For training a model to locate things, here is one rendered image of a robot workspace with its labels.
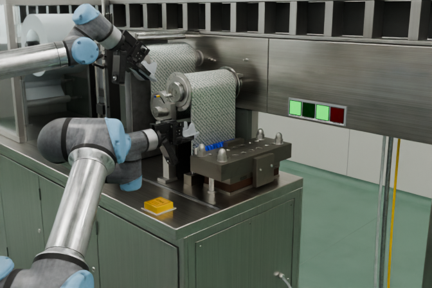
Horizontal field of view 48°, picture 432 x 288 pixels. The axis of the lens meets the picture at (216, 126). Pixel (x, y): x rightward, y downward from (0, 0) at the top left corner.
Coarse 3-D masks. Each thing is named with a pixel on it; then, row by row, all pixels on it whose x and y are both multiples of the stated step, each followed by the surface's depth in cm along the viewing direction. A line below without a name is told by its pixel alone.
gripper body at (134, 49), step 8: (128, 32) 159; (120, 40) 156; (128, 40) 160; (136, 40) 162; (112, 48) 156; (120, 48) 159; (128, 48) 161; (136, 48) 161; (144, 48) 164; (128, 56) 161; (136, 56) 162; (144, 56) 165; (128, 64) 164
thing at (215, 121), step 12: (192, 108) 177; (204, 108) 182; (216, 108) 186; (228, 108) 191; (192, 120) 178; (204, 120) 183; (216, 120) 187; (228, 120) 192; (204, 132) 184; (216, 132) 188; (228, 132) 193; (192, 144) 180; (204, 144) 185
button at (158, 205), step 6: (156, 198) 163; (162, 198) 163; (144, 204) 160; (150, 204) 158; (156, 204) 158; (162, 204) 158; (168, 204) 159; (150, 210) 158; (156, 210) 156; (162, 210) 157
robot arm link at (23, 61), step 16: (32, 48) 131; (48, 48) 133; (64, 48) 134; (80, 48) 134; (96, 48) 137; (0, 64) 127; (16, 64) 129; (32, 64) 131; (48, 64) 133; (64, 64) 136
